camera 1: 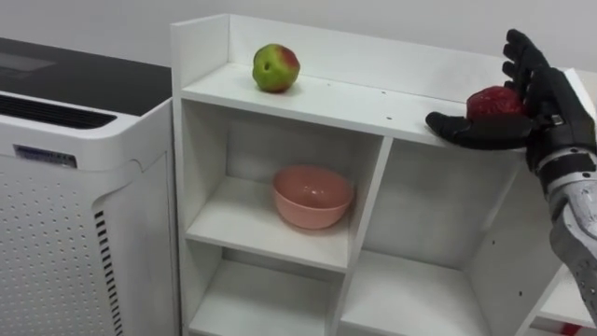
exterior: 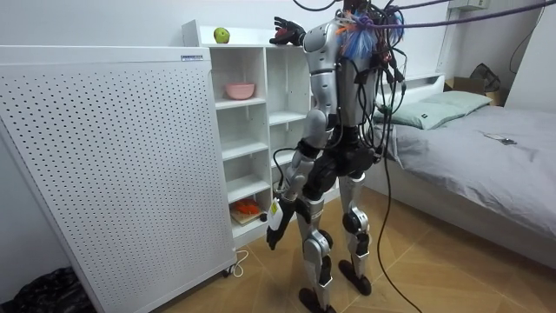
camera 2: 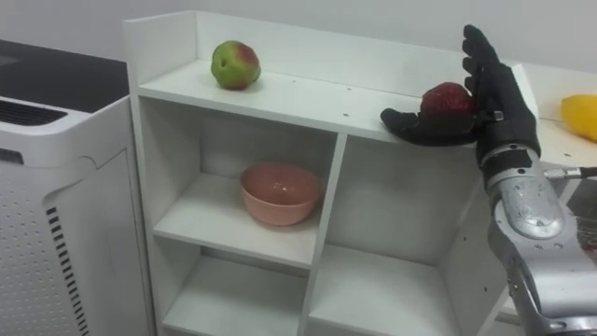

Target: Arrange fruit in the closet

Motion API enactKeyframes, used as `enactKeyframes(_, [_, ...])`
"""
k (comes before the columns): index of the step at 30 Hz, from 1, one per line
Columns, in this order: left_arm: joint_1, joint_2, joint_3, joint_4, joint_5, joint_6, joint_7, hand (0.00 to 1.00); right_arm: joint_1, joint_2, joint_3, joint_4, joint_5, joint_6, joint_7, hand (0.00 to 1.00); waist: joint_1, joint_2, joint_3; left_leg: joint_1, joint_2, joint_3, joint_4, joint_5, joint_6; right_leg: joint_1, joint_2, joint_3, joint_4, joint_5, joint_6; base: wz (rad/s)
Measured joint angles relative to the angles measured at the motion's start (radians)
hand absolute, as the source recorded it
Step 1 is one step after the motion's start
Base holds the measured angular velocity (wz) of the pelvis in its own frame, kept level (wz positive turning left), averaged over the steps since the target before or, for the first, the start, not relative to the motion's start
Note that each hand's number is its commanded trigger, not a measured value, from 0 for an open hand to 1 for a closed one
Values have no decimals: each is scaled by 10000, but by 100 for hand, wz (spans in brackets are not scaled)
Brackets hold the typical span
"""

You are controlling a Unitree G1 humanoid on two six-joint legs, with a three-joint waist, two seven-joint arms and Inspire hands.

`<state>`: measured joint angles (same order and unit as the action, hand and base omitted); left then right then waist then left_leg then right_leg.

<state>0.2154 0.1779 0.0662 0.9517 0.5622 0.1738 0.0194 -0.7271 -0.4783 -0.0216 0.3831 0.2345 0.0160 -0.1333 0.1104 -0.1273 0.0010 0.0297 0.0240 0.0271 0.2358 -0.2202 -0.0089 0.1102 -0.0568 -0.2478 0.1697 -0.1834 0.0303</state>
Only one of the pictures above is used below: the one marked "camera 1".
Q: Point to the white shelf unit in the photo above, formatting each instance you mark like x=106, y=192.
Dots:
x=326, y=196

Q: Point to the white air purifier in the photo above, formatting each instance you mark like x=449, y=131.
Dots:
x=70, y=196

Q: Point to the pink bowl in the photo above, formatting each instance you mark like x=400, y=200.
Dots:
x=311, y=196

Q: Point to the green red apple soft toy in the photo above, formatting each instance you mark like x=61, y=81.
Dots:
x=275, y=68

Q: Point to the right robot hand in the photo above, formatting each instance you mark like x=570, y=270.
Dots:
x=550, y=107

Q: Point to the red strawberry soft toy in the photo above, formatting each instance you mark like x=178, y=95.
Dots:
x=494, y=102

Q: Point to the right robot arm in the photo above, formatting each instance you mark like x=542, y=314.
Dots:
x=576, y=219

